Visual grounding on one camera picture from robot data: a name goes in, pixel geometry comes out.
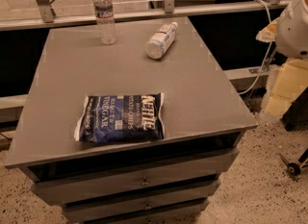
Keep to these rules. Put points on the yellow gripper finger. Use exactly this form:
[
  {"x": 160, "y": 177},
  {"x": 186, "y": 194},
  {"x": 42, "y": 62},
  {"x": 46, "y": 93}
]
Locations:
[{"x": 268, "y": 34}]

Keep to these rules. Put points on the clear plastic water bottle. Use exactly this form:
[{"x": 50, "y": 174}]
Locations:
[{"x": 104, "y": 14}]

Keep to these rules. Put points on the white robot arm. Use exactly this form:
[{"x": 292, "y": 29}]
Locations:
[{"x": 289, "y": 31}]

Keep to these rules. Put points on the white bottle lying down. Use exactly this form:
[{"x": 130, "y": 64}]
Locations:
[{"x": 161, "y": 40}]

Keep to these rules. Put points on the blue Kettle chip bag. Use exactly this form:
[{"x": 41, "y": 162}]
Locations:
[{"x": 121, "y": 117}]

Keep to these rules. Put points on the black caster wheel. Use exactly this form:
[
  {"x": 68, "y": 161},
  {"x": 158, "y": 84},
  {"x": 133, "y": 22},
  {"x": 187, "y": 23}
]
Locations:
[{"x": 293, "y": 168}]

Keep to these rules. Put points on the grey drawer cabinet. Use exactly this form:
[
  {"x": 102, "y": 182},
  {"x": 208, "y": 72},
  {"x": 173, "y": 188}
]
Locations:
[{"x": 128, "y": 181}]

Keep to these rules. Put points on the metal railing frame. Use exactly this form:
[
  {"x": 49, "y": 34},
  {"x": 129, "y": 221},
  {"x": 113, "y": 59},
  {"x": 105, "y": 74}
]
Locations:
[{"x": 144, "y": 6}]

